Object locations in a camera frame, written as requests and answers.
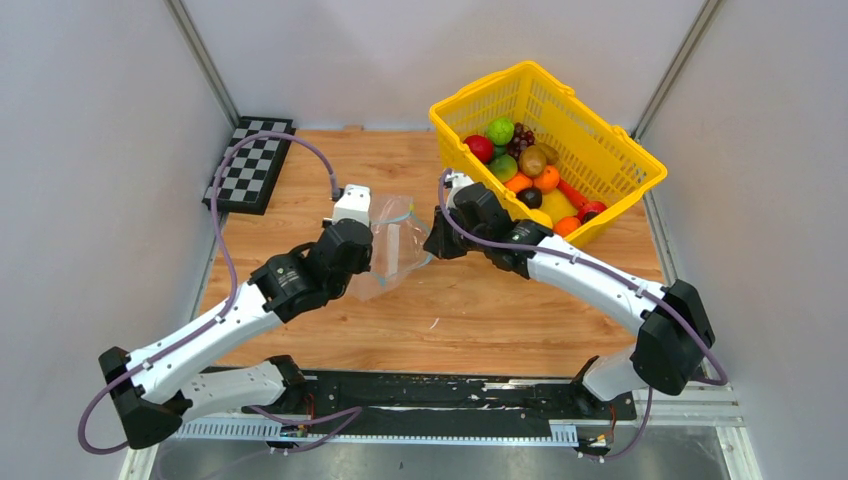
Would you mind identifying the clear zip top bag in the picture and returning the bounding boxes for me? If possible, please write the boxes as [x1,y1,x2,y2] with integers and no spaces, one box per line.
[348,194,433,302]

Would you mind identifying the red toy apple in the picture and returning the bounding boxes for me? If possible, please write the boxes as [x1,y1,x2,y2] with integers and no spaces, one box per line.
[463,135,495,165]

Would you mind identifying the brown toy potato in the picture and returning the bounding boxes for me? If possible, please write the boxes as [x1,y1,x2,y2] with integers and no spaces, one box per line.
[518,145,548,178]

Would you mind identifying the light green toy cabbage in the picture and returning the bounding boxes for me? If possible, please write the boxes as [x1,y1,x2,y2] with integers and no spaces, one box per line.
[484,117,514,146]

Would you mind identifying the yellow plastic basket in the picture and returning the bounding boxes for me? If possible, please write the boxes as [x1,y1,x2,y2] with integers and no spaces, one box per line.
[429,61,668,247]

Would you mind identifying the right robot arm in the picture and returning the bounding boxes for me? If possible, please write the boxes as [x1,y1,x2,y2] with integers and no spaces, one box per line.
[424,173,715,418]

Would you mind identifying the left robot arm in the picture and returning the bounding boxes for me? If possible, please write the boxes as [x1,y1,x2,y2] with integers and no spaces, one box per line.
[98,218,373,449]

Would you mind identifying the green toy mango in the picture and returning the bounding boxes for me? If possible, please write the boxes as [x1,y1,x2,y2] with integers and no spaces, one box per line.
[488,154,519,184]

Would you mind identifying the orange toy tangerine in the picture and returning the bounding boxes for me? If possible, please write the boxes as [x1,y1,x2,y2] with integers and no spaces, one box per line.
[533,165,561,194]

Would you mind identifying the yellow toy lemon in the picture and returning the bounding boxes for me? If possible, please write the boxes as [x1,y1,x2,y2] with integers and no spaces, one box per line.
[530,190,577,227]

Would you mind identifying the dark red toy grapes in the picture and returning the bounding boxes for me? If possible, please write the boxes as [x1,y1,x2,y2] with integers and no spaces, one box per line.
[506,122,535,160]

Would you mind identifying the orange toy fruit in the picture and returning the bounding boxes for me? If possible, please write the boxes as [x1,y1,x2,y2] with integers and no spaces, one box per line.
[553,216,582,238]

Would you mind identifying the orange toy carrot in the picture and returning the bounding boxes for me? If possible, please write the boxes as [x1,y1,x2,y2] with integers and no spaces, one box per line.
[557,179,589,210]

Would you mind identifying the red toy pepper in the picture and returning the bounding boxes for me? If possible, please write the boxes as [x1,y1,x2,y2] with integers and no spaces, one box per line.
[576,201,607,224]

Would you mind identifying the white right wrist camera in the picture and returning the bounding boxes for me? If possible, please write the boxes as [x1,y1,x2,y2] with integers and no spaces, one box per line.
[444,171,474,208]

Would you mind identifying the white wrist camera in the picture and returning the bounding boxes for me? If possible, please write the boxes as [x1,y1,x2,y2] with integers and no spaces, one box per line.
[444,171,474,208]
[323,184,371,227]

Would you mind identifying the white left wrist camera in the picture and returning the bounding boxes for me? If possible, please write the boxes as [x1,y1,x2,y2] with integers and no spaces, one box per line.
[323,184,371,227]

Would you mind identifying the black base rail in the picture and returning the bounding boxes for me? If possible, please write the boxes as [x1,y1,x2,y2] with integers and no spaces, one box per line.
[264,370,637,438]

